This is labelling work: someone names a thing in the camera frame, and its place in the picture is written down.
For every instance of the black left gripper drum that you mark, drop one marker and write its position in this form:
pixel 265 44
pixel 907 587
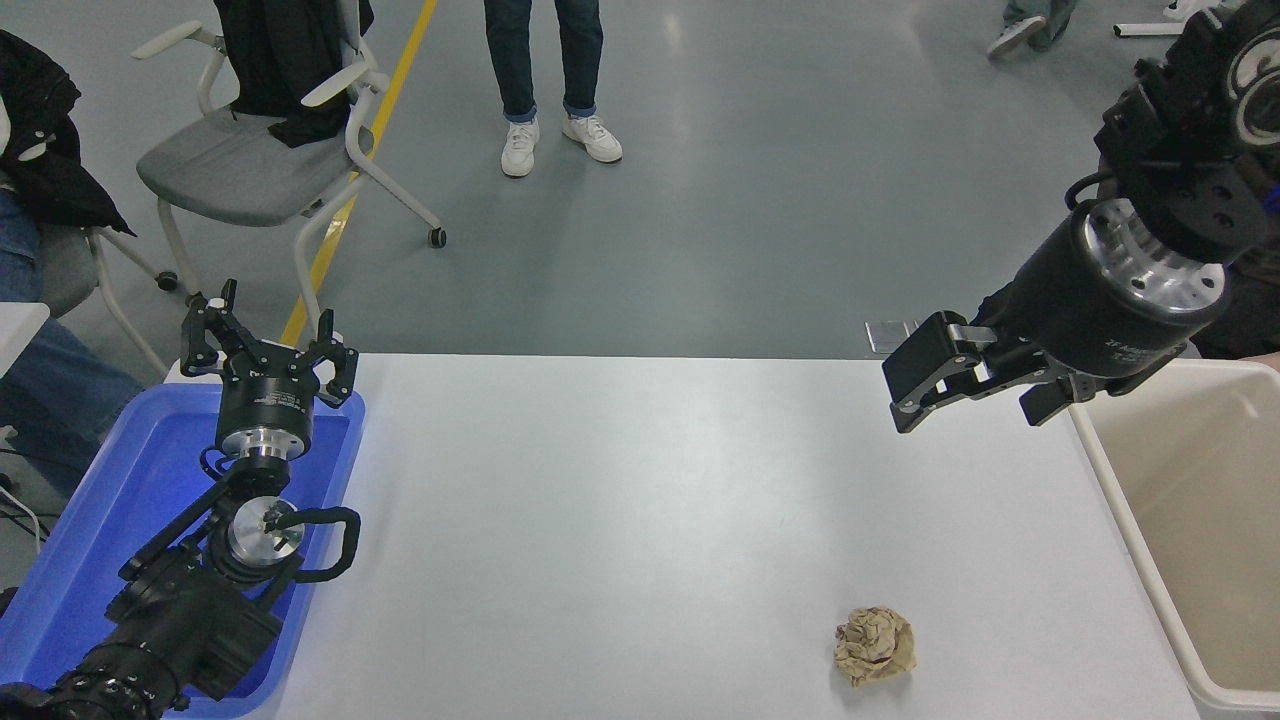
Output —
pixel 265 395

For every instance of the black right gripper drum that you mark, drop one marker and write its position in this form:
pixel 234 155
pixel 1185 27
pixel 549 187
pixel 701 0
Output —
pixel 1080 320

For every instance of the tan paper ball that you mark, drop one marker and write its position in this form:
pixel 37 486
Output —
pixel 876 648

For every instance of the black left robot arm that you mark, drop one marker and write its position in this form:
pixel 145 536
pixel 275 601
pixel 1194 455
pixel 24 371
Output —
pixel 190 620

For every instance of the metal floor plate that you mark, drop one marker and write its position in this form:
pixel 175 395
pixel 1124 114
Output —
pixel 885 338

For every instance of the seated person with blue badge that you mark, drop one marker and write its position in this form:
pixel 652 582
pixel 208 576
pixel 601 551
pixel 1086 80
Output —
pixel 1240 320

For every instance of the grey chair with white legs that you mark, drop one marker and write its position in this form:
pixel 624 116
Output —
pixel 65 270

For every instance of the blue plastic tray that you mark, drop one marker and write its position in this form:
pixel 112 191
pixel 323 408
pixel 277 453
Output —
pixel 110 480

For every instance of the large pale plastic bin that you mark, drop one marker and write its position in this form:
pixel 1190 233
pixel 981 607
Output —
pixel 1200 520

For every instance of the white side table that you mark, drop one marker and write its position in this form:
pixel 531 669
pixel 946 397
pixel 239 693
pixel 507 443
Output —
pixel 18 330

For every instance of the black garment on chair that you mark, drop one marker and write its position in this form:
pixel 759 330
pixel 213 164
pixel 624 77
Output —
pixel 275 70

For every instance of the walking person with pale shoes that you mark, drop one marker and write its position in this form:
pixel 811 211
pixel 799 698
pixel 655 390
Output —
pixel 1030 25

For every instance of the white furniture base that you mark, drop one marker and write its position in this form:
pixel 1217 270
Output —
pixel 1150 28

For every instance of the standing person with white shoes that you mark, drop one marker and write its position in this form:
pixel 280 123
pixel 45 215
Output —
pixel 530 60

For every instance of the grey seat white frame chair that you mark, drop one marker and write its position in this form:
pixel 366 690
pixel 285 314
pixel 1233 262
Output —
pixel 235 170

